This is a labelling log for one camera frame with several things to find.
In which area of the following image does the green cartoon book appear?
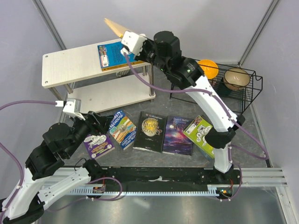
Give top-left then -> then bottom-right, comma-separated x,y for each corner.
183,116 -> 214,156

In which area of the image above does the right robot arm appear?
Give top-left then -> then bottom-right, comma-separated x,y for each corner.
129,31 -> 245,184

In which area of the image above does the black moon and sixpence book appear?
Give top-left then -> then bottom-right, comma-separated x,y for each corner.
133,111 -> 167,153

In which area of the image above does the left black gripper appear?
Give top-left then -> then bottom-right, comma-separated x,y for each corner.
65,110 -> 115,157

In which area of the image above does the black wire dish rack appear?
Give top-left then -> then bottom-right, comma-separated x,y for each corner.
170,56 -> 263,115

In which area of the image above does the blue paperback book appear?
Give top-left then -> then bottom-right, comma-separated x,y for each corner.
97,42 -> 143,72

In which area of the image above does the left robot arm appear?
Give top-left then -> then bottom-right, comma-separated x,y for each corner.
0,112 -> 113,224

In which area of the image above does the slotted cable duct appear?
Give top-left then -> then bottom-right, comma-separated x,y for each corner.
67,186 -> 234,198

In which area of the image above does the dark green cup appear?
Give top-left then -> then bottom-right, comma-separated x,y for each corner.
217,78 -> 232,97

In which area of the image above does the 91-storey treehouse book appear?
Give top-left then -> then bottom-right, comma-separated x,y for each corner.
109,110 -> 136,150

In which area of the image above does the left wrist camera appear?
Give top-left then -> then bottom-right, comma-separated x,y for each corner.
63,98 -> 85,120

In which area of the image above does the purple robinson crusoe book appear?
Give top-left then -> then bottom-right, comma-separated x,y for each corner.
162,116 -> 193,156

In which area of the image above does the white two-tier shelf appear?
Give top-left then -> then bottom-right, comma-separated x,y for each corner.
42,43 -> 156,113

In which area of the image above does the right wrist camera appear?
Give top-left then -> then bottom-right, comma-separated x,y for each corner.
121,31 -> 147,56

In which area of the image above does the blue grey bottom book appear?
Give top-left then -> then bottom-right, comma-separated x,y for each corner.
200,149 -> 214,161

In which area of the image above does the beige brown bowl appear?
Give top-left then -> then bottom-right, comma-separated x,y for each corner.
223,68 -> 250,91

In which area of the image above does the yellow hardcover book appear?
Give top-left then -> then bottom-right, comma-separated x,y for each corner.
103,18 -> 146,39

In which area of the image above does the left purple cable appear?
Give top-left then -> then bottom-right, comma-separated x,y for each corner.
0,100 -> 124,212

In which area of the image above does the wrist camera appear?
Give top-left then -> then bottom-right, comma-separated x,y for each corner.
121,31 -> 147,56
63,98 -> 85,120

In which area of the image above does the purple paperback book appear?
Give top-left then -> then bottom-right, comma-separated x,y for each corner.
84,134 -> 115,159

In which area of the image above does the white coiled object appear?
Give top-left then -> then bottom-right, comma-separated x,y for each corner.
116,70 -> 129,78

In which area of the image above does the purple cable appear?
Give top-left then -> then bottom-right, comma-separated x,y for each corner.
0,100 -> 124,212
123,52 -> 270,203

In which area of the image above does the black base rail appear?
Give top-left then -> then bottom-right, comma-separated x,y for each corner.
84,165 -> 241,191

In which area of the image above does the orange bowl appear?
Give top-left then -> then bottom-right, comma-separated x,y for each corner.
198,59 -> 219,79

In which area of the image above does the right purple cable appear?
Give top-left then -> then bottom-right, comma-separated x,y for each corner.
123,52 -> 270,203

